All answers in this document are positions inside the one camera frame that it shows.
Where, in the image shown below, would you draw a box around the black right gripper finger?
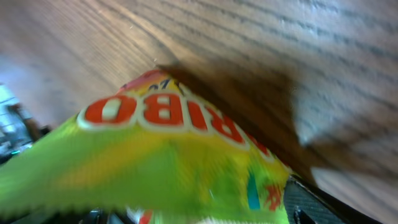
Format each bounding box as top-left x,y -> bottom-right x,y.
284,175 -> 381,224

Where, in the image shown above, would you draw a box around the green snack bag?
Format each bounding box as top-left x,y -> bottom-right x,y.
1,70 -> 290,223

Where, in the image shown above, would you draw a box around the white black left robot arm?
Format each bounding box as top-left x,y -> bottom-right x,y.
1,83 -> 51,164

